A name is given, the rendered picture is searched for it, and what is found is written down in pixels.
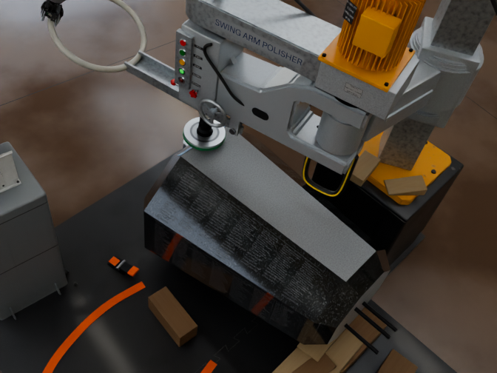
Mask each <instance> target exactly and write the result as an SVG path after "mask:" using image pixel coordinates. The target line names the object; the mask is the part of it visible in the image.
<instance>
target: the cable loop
mask: <svg viewBox="0 0 497 373"><path fill-rule="evenodd" d="M358 159H359V156H358V155H356V157H355V158H354V160H353V162H352V165H351V166H350V168H349V169H348V171H347V172H346V173H345V175H344V178H343V179H342V183H341V184H340V185H339V188H338V189H337V190H336V191H331V190H329V189H326V188H324V187H322V186H320V185H319V184H316V183H315V182H313V181H312V180H311V179H310V178H309V176H308V168H309V164H310V162H311V159H310V158H308V157H306V156H305V160H304V163H303V166H302V178H303V180H304V181H305V182H306V183H307V185H309V186H310V187H312V188H313V189H315V190H316V191H318V192H321V193H322V194H324V195H327V196H330V197H338V196H340V195H341V194H342V193H343V192H344V191H345V188H346V186H347V185H348V182H349V181H350V178H351V175H352V173H353V171H354V168H355V166H356V163H357V161H358Z"/></svg>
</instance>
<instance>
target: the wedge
mask: <svg viewBox="0 0 497 373"><path fill-rule="evenodd" d="M384 183H385V187H386V190H387V192H388V195H425V193H426V192H427V187H426V184H425V181H424V179H423V177H422V175H417V176H410V177H404V178H394V179H388V180H384Z"/></svg>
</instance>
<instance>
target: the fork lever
mask: <svg viewBox="0 0 497 373"><path fill-rule="evenodd" d="M138 54H140V55H141V60H140V61H139V62H138V63H137V64H136V65H132V64H130V63H129V62H127V61H125V62H124V64H125V65H126V67H127V70H126V71H127V72H129V73H131V74H133V75H135V76H137V77H139V78H140V79H142V80H144V81H145V82H147V83H149V84H151V85H152V86H154V87H157V88H158V89H159V90H162V91H164V92H165V93H167V94H169V95H171V96H172V97H174V98H176V99H178V100H179V101H182V100H180V99H179V98H178V96H179V86H177V85H175V86H173V85H171V80H172V79H173V78H175V69H173V68H172V67H170V66H168V65H166V64H164V63H163V62H161V61H158V60H157V59H155V58H153V57H151V56H149V55H147V54H145V53H144V52H142V51H140V50H139V51H138ZM182 102H183V103H185V104H187V103H186V102H184V101H182ZM187 105H189V106H190V107H192V108H194V109H196V110H198V109H197V108H196V107H193V106H192V105H190V104H187ZM214 120H216V121H218V122H220V123H222V121H223V116H222V115H218V116H217V117H216V118H215V119H214ZM229 124H230V118H228V117H227V122H226V124H225V126H227V127H228V128H229ZM242 124H243V123H241V122H240V128H239V133H240V134H241V135H242V134H243V128H244V126H243V125H242ZM229 132H230V133H231V134H232V135H234V134H235V132H236V131H235V130H234V129H231V128H230V129H229Z"/></svg>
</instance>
